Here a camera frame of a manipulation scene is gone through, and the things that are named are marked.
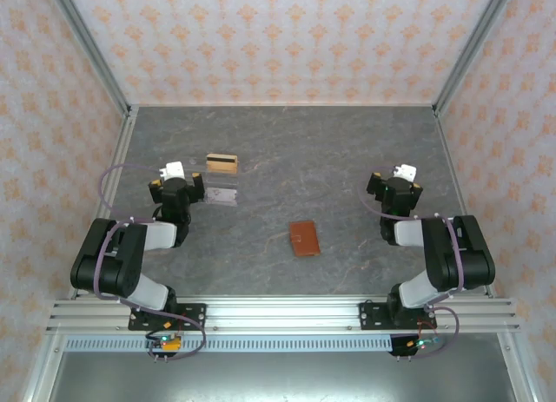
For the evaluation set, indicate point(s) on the aluminium table edge rail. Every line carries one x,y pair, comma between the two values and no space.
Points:
452,159
125,137

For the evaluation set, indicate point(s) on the circuit board with yellow connector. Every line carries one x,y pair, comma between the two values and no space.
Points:
167,343

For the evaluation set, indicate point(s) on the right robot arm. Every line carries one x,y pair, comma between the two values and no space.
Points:
456,263

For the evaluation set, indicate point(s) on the circuit board with green light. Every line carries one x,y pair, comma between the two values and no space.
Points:
419,343

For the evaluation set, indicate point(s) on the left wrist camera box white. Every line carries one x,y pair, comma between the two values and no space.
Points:
174,169

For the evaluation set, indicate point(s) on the clear acrylic card stand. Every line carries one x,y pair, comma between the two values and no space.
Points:
221,195

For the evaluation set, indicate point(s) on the aluminium frame post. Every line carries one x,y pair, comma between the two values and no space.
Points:
90,46
473,46

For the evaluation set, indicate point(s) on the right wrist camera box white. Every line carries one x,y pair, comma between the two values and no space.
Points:
406,172

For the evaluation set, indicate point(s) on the aluminium frame leg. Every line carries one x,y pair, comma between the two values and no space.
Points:
519,367
43,367

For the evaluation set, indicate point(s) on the grey metal sheet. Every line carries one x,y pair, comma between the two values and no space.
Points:
282,376

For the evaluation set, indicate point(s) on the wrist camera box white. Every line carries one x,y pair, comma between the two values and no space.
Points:
406,172
174,169

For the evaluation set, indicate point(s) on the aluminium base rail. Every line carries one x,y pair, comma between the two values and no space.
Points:
282,317

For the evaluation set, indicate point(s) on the brown leather card holder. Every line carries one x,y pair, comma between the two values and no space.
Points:
304,239

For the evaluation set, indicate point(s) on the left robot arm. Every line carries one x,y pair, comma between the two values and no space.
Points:
113,254

